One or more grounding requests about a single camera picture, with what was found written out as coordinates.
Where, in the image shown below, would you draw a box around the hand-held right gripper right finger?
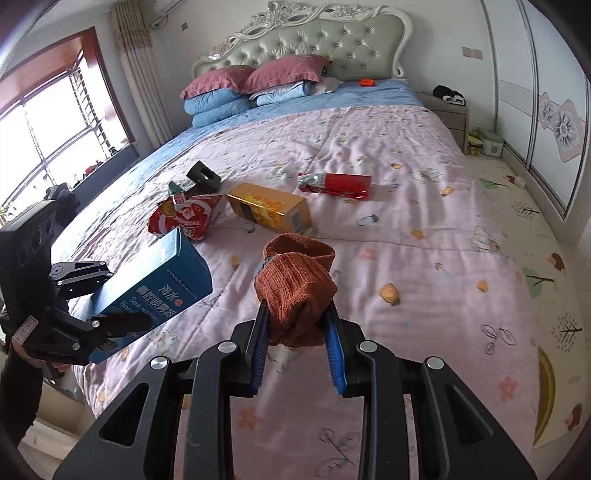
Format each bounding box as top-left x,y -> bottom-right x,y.
323,307 -> 539,480

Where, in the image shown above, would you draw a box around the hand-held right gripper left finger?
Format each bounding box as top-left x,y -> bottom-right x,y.
53,300 -> 271,480

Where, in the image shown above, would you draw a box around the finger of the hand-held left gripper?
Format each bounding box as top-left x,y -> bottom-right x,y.
48,260 -> 114,301
69,314 -> 158,352

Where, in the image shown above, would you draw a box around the orange-brown knitted sock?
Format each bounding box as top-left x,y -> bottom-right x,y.
255,233 -> 338,349

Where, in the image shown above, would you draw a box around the blue cardboard box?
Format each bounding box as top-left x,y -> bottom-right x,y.
50,227 -> 214,365

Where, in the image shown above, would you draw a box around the red snack bag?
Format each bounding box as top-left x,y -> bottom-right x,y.
148,191 -> 228,243

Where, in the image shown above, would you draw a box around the yellow cardboard box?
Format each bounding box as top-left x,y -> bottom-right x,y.
225,183 -> 315,235

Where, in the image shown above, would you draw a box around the red foil wrapper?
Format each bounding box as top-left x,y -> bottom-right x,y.
297,172 -> 371,201

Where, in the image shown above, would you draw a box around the person's left forearm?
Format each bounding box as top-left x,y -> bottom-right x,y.
0,348 -> 48,446

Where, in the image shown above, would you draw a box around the person's left hand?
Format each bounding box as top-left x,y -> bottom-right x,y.
10,339 -> 70,377

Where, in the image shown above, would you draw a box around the black bag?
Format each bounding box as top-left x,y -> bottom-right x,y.
44,182 -> 79,215

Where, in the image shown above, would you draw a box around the dark window bench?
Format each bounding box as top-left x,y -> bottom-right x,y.
74,144 -> 141,197

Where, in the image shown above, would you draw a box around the pink floral quilt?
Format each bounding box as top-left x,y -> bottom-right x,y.
78,104 -> 541,480

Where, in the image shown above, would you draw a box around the wood framed window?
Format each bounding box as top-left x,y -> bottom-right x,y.
0,28 -> 134,217

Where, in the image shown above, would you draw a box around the black block-shaped holder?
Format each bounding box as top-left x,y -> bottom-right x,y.
187,161 -> 222,195

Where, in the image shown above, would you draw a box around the beige striped curtain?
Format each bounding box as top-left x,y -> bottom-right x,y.
113,0 -> 174,148

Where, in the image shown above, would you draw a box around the blue pillows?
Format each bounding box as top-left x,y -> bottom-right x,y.
184,88 -> 252,129

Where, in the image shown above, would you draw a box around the cartoon tree play mat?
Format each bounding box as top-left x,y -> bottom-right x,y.
462,152 -> 587,448

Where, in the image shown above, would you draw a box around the dusty pink pillow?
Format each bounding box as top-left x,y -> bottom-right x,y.
180,65 -> 257,100
240,55 -> 333,95

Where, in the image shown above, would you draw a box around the folded blue quilt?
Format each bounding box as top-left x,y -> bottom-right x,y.
249,80 -> 324,109

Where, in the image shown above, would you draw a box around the blue bedsheet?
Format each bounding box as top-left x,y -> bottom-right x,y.
51,79 -> 444,261

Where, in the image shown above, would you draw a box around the beige nightstand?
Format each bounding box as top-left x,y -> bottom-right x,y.
416,90 -> 469,155

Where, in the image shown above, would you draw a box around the green storage box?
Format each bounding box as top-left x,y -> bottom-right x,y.
475,128 -> 504,158

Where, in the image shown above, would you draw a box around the white cloth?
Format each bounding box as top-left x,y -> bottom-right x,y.
314,76 -> 345,95

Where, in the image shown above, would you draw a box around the black clothing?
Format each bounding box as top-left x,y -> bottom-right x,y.
431,85 -> 466,104

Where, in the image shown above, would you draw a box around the green tufted bed headboard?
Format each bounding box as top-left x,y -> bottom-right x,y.
191,0 -> 411,93

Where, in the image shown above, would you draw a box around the white sliding door wardrobe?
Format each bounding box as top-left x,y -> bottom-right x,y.
480,0 -> 591,222

